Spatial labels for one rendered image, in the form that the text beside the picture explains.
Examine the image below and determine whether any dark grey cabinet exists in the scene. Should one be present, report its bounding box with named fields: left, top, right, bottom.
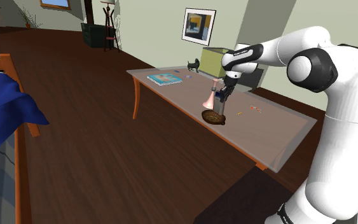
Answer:
left=236, top=66, right=265, bottom=93

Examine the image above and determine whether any pink vase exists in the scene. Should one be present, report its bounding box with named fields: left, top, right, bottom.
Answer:
left=202, top=78, right=222, bottom=109

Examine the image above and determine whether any grey bottle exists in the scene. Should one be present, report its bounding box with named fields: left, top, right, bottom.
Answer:
left=212, top=91, right=226, bottom=116

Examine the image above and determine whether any yellow-green box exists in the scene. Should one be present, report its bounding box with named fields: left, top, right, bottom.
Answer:
left=200, top=46, right=233, bottom=79

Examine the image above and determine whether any brown woven basket bowl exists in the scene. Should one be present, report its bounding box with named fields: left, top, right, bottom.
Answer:
left=201, top=109, right=227, bottom=126

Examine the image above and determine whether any black dog figure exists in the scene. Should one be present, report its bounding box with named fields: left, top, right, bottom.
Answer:
left=186, top=57, right=201, bottom=74

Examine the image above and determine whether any grey table with wooden legs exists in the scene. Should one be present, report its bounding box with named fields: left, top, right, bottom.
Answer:
left=125, top=66, right=319, bottom=174

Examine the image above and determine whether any teal book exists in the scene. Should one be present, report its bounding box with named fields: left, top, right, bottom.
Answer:
left=146, top=73, right=184, bottom=87

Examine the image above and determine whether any dark robot stand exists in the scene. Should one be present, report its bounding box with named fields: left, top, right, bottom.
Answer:
left=193, top=166, right=295, bottom=224

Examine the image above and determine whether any dark wooden coat rack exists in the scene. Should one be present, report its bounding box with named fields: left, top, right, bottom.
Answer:
left=100, top=0, right=121, bottom=53

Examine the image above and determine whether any dark green armchair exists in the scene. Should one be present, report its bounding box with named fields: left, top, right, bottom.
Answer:
left=80, top=22, right=116, bottom=49

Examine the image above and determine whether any potted plant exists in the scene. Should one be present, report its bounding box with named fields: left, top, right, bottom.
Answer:
left=18, top=7, right=43, bottom=30

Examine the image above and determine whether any wooden bed with blue blanket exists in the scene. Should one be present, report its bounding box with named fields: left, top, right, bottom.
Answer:
left=0, top=53, right=50, bottom=224

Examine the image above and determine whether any framed wall picture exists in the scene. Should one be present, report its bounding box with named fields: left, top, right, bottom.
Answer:
left=181, top=7, right=217, bottom=47

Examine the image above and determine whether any window with wooden frame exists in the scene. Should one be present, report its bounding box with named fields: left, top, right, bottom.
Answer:
left=39, top=0, right=72, bottom=11

